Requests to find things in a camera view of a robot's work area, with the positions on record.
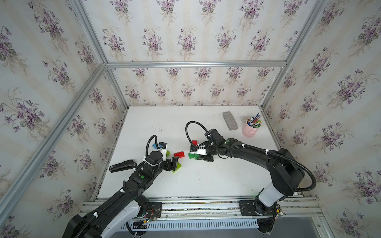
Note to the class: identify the red long lego brick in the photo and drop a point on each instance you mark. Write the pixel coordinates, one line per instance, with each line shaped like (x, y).
(179, 154)

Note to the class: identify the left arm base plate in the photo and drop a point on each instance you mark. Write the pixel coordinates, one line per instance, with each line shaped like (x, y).
(151, 211)

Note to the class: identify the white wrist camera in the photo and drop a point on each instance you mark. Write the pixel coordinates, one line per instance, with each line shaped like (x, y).
(163, 150)
(199, 150)

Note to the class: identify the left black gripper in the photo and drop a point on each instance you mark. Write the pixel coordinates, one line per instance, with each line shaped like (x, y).
(168, 166)

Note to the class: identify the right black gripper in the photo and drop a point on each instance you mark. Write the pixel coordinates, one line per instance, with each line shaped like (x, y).
(206, 158)

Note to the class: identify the aluminium mounting rail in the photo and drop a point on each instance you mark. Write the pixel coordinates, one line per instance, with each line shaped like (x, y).
(227, 207)

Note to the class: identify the white slotted cable duct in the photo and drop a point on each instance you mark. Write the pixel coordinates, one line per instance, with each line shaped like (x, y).
(194, 225)

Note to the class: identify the pink pen cup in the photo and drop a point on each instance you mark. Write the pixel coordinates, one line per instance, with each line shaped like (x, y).
(249, 131)

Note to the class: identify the black stapler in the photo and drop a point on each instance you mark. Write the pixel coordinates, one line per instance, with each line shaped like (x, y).
(122, 166)

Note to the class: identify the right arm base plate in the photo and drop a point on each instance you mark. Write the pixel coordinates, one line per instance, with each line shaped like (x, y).
(256, 208)

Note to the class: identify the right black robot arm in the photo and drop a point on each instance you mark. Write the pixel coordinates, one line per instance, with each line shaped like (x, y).
(288, 176)

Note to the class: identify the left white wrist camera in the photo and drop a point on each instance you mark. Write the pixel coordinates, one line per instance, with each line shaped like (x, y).
(163, 150)

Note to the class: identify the green long lego brick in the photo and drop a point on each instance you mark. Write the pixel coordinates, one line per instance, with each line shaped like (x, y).
(193, 156)

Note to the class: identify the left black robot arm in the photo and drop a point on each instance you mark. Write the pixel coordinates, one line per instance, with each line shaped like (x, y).
(128, 202)

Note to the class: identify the lime long lego brick front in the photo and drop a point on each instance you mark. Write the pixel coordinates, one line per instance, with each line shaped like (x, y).
(178, 166)

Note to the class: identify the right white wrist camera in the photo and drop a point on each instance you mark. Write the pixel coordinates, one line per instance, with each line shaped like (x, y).
(199, 150)

